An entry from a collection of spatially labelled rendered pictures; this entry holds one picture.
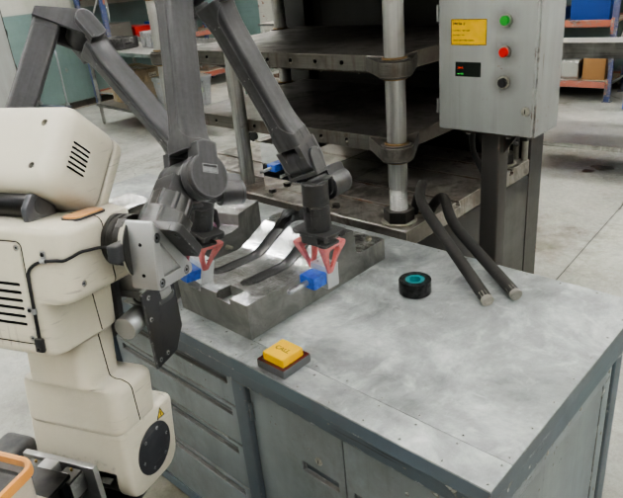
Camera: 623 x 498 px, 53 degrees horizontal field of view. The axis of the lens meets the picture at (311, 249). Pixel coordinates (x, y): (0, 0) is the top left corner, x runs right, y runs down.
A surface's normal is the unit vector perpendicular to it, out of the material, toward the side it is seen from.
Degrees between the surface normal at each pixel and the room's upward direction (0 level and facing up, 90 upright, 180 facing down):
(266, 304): 90
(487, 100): 90
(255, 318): 90
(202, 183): 70
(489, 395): 0
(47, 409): 82
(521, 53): 90
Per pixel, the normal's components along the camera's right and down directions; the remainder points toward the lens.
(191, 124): 0.66, -0.27
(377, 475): -0.68, 0.36
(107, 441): -0.35, 0.29
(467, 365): -0.09, -0.90
